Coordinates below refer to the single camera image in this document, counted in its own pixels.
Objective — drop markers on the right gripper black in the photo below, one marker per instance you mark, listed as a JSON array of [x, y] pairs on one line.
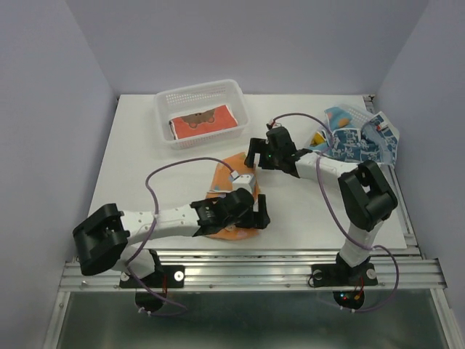
[[256, 146]]

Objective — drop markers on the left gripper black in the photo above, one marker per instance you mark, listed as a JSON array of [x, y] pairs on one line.
[[259, 219]]

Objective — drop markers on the red bear towel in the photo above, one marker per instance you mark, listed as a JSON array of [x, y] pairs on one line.
[[204, 122]]

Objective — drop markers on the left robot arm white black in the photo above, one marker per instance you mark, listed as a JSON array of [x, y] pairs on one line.
[[114, 239]]

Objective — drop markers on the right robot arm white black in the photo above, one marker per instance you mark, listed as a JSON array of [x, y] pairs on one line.
[[367, 197]]

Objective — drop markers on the yellow patterned towel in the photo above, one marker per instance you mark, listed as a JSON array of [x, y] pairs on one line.
[[319, 141]]

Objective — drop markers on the light blue orange towel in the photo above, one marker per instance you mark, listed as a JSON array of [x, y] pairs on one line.
[[338, 118]]

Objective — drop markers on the white perforated basket left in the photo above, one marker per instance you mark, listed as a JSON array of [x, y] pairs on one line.
[[196, 98]]

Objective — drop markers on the white perforated basket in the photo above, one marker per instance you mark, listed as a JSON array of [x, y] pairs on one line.
[[328, 165], [196, 98]]

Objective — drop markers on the white perforated basket right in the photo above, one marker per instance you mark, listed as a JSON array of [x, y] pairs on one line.
[[328, 165]]

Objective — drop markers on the blue white patterned towel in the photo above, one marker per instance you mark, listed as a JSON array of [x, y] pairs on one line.
[[376, 139]]

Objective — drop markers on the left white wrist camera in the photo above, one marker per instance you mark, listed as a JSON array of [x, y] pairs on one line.
[[245, 181]]

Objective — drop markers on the aluminium rail frame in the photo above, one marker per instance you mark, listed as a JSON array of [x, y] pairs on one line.
[[256, 271]]

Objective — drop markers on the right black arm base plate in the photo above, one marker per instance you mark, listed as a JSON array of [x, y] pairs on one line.
[[338, 276]]

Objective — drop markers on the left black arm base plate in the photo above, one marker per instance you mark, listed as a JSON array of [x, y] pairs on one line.
[[171, 277]]

